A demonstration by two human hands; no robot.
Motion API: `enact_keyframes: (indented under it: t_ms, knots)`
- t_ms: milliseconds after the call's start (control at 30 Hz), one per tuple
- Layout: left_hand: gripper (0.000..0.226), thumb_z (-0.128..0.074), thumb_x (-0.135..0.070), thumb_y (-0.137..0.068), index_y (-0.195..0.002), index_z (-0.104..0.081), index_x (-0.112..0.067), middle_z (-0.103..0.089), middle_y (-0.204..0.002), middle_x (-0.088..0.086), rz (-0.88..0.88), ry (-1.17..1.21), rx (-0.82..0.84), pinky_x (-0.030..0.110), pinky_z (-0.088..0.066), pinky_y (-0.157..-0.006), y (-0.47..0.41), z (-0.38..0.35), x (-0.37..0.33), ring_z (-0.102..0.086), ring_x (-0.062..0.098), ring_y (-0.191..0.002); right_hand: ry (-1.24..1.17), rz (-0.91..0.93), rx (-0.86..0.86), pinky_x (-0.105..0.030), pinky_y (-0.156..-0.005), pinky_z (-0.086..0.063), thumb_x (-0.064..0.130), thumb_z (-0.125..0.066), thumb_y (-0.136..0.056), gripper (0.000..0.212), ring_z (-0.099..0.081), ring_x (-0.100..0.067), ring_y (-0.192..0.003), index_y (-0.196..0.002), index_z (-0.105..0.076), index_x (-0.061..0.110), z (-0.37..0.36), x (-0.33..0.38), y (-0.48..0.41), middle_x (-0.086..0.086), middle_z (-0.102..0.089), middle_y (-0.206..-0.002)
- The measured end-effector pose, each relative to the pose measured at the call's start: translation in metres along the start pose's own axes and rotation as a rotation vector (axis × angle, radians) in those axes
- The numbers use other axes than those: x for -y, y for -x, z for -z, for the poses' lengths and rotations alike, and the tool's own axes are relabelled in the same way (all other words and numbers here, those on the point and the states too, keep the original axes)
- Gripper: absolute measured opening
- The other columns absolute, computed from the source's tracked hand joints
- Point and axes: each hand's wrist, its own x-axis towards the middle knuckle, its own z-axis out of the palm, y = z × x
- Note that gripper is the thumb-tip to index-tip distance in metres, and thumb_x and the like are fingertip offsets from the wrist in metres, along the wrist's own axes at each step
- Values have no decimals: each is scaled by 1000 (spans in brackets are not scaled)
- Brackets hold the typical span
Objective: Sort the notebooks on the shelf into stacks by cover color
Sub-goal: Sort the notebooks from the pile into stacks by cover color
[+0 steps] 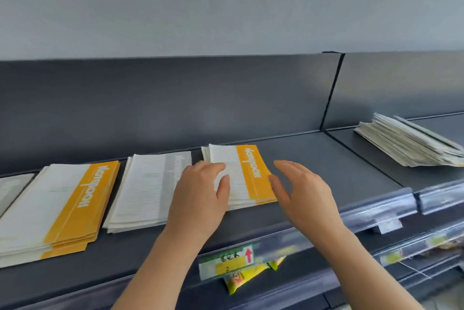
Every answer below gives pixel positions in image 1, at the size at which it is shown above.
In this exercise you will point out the person's left forearm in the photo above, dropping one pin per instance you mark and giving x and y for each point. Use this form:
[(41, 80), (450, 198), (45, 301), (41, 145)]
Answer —
[(156, 277)]

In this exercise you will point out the yellow white price tag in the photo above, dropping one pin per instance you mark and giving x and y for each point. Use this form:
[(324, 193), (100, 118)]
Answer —
[(226, 262)]

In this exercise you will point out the pile of white notebooks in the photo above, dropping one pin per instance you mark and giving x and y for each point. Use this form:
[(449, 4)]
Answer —
[(406, 143)]

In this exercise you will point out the slotted dark metal upright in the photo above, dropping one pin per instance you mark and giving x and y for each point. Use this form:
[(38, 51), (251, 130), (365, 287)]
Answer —
[(331, 92)]

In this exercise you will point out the yellow blue snack packet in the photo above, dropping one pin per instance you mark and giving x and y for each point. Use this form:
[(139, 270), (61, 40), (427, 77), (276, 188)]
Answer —
[(241, 279), (277, 262)]

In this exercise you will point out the person's right hand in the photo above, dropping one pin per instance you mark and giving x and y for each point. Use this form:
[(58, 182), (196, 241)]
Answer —
[(311, 204)]

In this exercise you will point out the dark grey back panel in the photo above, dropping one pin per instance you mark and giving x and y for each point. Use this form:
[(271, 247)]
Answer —
[(163, 103), (398, 85)]

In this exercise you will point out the person's left hand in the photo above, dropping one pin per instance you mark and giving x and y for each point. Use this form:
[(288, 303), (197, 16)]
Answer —
[(195, 208)]

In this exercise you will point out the yellow green price tag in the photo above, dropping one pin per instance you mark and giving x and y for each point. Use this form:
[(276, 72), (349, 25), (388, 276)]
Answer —
[(391, 258), (436, 239)]

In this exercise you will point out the small grey notebook stack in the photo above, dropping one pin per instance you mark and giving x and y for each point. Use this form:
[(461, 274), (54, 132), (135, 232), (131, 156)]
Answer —
[(11, 190), (137, 190)]

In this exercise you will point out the person's right forearm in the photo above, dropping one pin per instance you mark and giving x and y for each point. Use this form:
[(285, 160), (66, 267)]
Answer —
[(369, 277)]

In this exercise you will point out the small orange notebook stack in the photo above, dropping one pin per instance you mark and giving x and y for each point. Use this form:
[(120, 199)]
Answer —
[(36, 204), (253, 175)]

